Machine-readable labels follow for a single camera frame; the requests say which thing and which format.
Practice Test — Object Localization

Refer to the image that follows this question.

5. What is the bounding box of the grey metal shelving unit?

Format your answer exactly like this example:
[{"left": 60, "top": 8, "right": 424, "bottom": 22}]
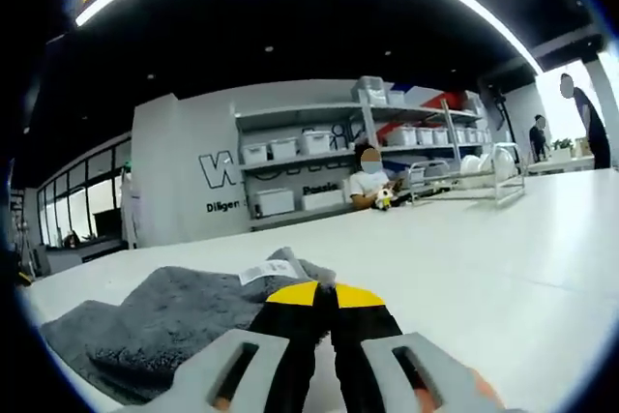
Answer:
[{"left": 234, "top": 76, "right": 494, "bottom": 233}]

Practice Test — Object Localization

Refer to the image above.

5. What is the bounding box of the metal dish rack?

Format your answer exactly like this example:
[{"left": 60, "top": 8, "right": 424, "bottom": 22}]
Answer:
[{"left": 408, "top": 141, "right": 526, "bottom": 209}]

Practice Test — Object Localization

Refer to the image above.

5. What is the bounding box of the person's right hand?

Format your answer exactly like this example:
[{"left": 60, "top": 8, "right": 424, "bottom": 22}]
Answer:
[{"left": 469, "top": 368, "right": 505, "bottom": 412}]

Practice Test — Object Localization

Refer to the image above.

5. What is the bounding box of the white plate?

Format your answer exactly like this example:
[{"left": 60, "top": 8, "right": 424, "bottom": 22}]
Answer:
[
  {"left": 458, "top": 154, "right": 481, "bottom": 177},
  {"left": 490, "top": 147, "right": 515, "bottom": 177}
]

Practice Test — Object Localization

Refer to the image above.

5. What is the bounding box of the grey low counter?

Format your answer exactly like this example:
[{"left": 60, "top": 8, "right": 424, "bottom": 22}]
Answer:
[{"left": 47, "top": 238, "right": 130, "bottom": 274}]

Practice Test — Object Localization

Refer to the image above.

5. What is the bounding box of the black computer monitor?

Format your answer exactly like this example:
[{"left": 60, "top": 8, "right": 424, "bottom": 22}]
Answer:
[{"left": 93, "top": 209, "right": 122, "bottom": 240}]

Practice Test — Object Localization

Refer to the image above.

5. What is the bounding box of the row of white storage bins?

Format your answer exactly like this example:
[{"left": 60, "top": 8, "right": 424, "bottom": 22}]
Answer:
[{"left": 241, "top": 76, "right": 492, "bottom": 216}]

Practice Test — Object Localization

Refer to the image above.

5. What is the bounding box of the grey fluffy towel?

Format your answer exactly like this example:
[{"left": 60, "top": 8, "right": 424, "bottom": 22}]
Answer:
[{"left": 41, "top": 247, "right": 338, "bottom": 404}]

